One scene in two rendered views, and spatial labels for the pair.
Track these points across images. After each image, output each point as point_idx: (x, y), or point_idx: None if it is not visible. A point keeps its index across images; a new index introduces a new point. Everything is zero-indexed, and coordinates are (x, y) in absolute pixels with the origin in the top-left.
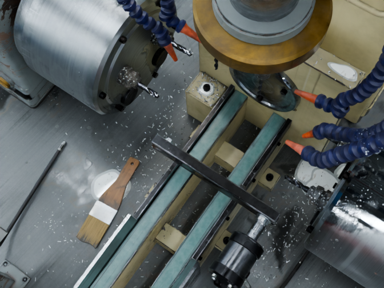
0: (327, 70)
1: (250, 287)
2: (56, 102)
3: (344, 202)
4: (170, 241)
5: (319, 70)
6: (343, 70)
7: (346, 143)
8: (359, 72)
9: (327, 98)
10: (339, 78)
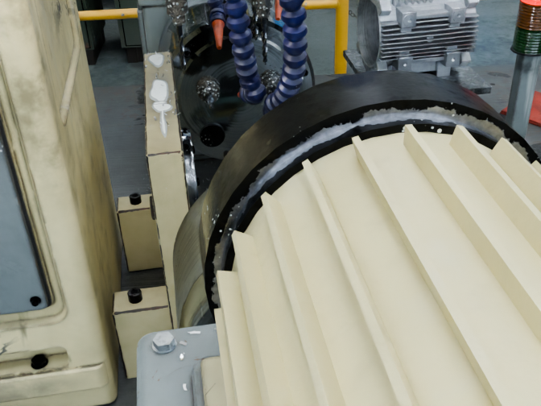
0: (167, 64)
1: None
2: None
3: (276, 22)
4: None
5: (171, 68)
6: (156, 59)
7: (208, 83)
8: (147, 55)
9: (215, 10)
10: (167, 59)
